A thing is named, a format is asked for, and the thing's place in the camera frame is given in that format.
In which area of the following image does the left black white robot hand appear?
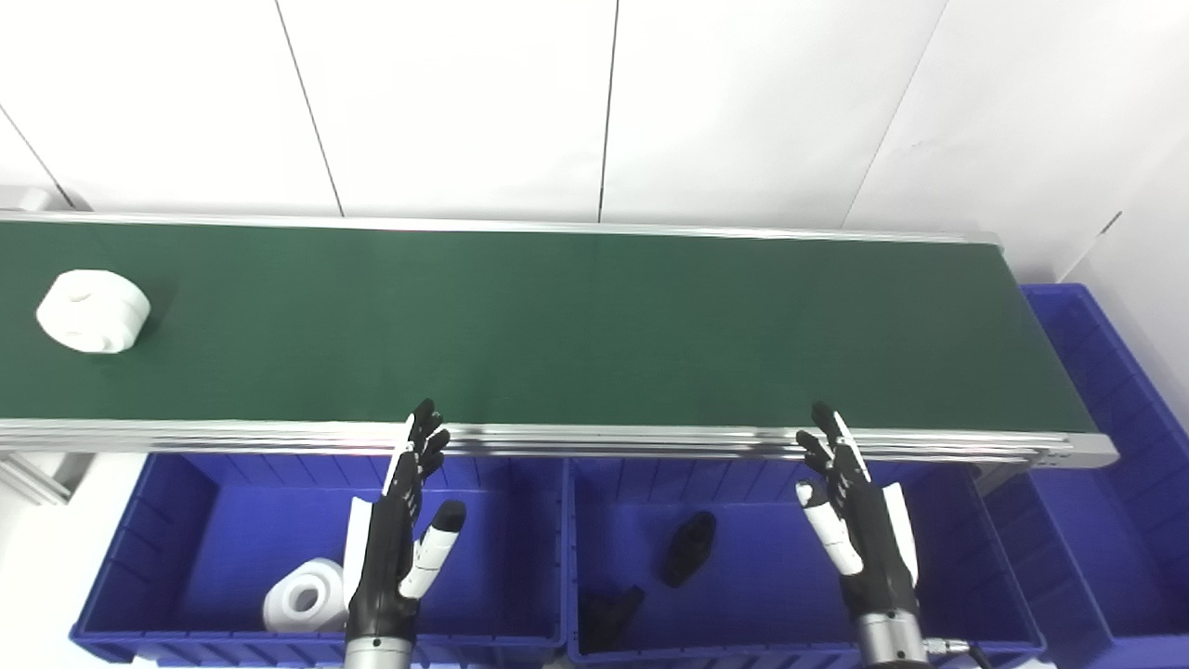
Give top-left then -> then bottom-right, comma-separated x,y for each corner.
344,399 -> 467,642

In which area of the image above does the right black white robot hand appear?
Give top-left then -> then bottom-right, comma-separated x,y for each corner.
795,400 -> 921,620

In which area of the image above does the white cylindrical plastic part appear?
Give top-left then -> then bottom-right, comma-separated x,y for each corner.
262,557 -> 350,636
35,269 -> 151,355

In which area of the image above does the blue plastic bin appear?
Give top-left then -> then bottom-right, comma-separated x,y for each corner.
983,282 -> 1189,669
564,455 -> 1047,669
70,452 -> 568,669

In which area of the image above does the black oval plastic part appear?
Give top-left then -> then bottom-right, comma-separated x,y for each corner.
660,510 -> 718,589

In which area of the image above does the black angular plastic part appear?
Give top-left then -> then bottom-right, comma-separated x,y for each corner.
577,584 -> 647,654

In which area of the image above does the aluminium conveyor support leg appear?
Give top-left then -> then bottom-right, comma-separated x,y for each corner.
0,452 -> 73,508

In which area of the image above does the grey conveyor end housing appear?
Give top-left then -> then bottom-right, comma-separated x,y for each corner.
0,185 -> 94,216

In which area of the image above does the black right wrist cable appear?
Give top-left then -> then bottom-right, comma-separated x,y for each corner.
923,636 -> 993,669

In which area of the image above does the green conveyor belt aluminium frame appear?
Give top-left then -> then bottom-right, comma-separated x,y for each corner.
0,211 -> 1119,470

